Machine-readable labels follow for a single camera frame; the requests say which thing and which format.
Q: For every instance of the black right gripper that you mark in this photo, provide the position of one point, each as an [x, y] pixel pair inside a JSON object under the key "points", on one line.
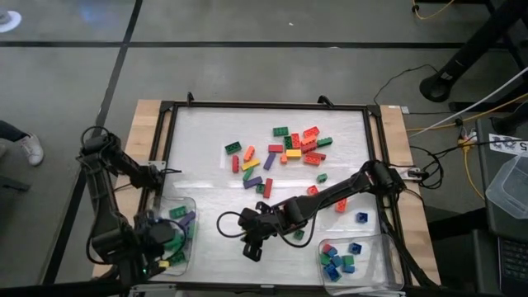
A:
{"points": [[264, 220]]}

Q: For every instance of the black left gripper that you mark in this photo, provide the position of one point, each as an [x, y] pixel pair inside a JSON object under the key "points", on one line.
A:
{"points": [[150, 243]]}

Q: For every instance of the purple block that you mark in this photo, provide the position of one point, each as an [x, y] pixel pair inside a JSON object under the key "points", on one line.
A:
{"points": [[187, 218], [253, 182], [269, 161]]}

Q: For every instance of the small green block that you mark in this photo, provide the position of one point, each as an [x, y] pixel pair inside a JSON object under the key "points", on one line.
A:
{"points": [[325, 259], [260, 188], [347, 260], [298, 234], [321, 177]]}

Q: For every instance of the small red block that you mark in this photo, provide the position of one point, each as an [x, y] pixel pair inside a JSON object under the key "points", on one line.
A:
{"points": [[326, 248]]}

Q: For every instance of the yellow block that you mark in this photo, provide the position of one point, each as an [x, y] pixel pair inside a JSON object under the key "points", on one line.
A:
{"points": [[293, 154], [251, 163]]}

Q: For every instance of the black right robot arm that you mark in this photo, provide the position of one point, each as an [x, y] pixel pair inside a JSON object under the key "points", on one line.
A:
{"points": [[338, 189]]}

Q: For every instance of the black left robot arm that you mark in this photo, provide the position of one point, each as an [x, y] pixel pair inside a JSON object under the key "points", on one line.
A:
{"points": [[107, 194]]}

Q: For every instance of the yellow left gripper tag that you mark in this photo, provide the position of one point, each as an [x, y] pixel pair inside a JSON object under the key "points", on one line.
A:
{"points": [[164, 264]]}

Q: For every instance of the clear plastic bin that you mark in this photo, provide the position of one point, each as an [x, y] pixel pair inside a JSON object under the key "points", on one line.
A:
{"points": [[191, 264], [379, 264]]}

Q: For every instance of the small orange block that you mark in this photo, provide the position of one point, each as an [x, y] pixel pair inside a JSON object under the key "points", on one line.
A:
{"points": [[283, 158]]}

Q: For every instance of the white plastic surface sheet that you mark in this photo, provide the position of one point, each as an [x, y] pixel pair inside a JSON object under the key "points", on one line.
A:
{"points": [[206, 136]]}

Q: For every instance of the black furniture leg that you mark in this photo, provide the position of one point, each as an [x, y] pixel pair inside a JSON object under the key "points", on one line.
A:
{"points": [[14, 184]]}

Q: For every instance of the person's shoe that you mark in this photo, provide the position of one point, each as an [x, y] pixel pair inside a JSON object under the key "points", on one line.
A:
{"points": [[33, 148]]}

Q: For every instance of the white connector box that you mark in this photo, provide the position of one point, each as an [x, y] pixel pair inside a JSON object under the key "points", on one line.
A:
{"points": [[412, 173]]}

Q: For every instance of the person's leg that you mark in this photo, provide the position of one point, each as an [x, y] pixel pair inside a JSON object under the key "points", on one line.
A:
{"points": [[10, 131]]}

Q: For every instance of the small white tag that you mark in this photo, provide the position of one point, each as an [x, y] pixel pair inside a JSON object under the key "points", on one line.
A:
{"points": [[405, 109]]}

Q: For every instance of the white power plugs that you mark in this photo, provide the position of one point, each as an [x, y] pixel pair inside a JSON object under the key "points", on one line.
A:
{"points": [[466, 136]]}

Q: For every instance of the black equipment case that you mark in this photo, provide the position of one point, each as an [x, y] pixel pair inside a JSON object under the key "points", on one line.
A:
{"points": [[495, 227]]}

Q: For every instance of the black keyboard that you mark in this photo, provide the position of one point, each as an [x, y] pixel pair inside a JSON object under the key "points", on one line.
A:
{"points": [[513, 260]]}

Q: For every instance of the clear plastic tub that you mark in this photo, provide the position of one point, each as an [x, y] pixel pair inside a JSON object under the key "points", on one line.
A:
{"points": [[509, 189]]}

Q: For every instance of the white round floor marker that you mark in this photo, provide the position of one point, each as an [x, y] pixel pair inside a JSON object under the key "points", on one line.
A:
{"points": [[9, 20]]}

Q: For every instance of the white paper label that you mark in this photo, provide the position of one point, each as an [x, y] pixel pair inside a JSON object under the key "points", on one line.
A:
{"points": [[507, 144]]}

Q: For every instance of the black stand leg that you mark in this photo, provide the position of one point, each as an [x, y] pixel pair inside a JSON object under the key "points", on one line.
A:
{"points": [[511, 119]]}

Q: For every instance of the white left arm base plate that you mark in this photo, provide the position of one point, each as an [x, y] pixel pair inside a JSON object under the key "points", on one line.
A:
{"points": [[156, 165]]}

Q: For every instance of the black bottom rail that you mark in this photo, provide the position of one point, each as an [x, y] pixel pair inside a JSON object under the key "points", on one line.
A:
{"points": [[62, 288]]}

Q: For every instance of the black frame clamp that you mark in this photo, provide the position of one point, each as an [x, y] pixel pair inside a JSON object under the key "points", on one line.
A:
{"points": [[190, 99], [326, 101]]}

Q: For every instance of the black camera stand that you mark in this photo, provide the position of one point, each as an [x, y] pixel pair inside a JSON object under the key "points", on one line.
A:
{"points": [[474, 49]]}

